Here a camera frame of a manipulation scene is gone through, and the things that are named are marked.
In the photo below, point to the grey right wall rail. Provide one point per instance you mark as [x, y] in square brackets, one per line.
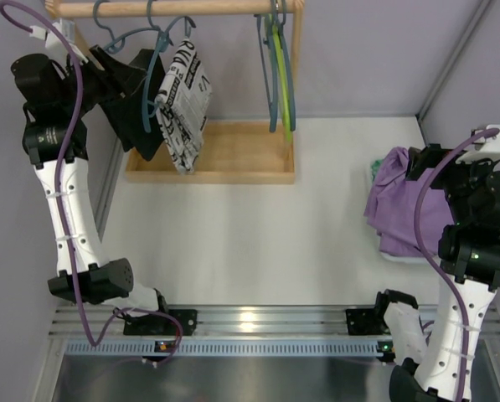
[479, 13]

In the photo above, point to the blue empty hanger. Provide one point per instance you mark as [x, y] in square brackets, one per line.
[289, 71]

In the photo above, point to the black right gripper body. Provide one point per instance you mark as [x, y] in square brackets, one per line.
[420, 163]

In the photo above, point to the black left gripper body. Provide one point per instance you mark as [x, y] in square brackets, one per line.
[108, 89]

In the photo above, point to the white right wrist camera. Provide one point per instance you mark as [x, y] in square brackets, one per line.
[494, 142]

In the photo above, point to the purple shirt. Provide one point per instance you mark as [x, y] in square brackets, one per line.
[408, 213]

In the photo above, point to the black trousers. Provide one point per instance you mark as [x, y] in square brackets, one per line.
[125, 116]

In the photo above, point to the grey slotted cable duct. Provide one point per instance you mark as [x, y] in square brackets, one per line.
[233, 348]

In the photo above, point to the wooden clothes rack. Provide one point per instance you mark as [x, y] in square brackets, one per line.
[235, 152]

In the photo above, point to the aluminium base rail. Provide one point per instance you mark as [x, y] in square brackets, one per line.
[236, 321]

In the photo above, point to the green white garment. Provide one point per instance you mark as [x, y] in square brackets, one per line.
[374, 168]

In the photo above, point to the white perforated basket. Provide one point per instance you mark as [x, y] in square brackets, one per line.
[400, 257]

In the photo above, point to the black white newsprint garment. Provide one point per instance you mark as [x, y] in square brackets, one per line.
[182, 102]

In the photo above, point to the lime green hanger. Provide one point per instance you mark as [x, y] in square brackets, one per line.
[284, 84]

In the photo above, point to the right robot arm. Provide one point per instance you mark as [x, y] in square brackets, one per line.
[438, 367]

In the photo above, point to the grey wall corner rail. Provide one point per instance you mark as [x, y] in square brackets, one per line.
[108, 186]

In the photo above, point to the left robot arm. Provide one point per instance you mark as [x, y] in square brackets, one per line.
[55, 140]

